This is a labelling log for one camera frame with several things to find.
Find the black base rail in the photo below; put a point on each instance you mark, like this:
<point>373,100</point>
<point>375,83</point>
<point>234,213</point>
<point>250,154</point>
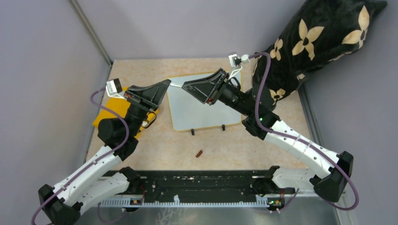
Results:
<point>203,189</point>

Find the yellow framed whiteboard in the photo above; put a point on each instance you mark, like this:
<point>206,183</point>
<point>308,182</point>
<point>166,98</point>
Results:
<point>188,113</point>

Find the white marker pen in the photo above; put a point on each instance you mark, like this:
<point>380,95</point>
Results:
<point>176,85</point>

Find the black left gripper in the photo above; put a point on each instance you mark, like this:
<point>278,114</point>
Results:
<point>149,97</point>

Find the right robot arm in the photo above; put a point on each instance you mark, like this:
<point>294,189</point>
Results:
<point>328,173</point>

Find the aluminium corner post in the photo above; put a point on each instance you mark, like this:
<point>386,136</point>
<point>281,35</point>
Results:
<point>90,31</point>

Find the black floral pillow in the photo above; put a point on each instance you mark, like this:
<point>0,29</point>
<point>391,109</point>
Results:
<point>320,32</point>

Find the brown marker cap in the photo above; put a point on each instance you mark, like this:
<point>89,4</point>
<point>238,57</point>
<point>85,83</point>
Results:
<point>199,154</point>

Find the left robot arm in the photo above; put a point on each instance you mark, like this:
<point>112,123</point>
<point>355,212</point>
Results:
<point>66,201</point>

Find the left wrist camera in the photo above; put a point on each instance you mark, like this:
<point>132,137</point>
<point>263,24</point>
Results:
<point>114,88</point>

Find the yellow cloth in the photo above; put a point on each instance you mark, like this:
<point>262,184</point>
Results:
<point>121,106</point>

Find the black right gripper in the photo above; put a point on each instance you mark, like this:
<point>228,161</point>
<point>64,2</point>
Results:
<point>208,90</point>

